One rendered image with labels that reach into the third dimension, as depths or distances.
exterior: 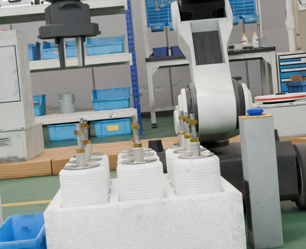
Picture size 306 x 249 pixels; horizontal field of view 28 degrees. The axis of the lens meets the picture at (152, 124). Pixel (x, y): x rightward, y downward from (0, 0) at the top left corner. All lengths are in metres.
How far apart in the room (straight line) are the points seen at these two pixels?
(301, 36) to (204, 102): 6.08
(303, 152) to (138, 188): 0.74
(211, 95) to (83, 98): 8.11
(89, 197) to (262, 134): 0.46
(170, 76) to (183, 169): 8.48
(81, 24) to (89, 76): 8.49
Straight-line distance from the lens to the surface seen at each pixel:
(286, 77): 6.84
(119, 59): 5.98
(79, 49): 1.28
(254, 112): 1.48
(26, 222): 1.58
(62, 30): 1.26
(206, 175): 1.25
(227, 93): 1.69
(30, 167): 3.36
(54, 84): 9.81
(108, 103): 6.03
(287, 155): 1.84
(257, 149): 1.47
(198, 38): 1.85
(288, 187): 1.85
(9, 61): 3.50
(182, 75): 9.72
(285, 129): 3.44
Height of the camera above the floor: 0.39
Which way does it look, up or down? 3 degrees down
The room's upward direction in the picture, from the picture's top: 5 degrees counter-clockwise
